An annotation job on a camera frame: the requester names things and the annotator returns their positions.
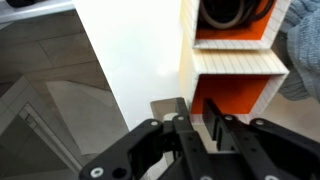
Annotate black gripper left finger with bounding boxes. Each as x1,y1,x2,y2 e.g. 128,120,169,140
79,96,214,180

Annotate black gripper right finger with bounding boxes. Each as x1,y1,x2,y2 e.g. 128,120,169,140
202,98,320,180

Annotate blue grey towel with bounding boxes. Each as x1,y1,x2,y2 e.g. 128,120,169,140
277,0,320,103

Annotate tan box holding black cords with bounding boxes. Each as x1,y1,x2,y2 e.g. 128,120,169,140
179,0,292,51

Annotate coiled black cords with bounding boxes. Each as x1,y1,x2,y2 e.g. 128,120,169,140
198,0,276,30

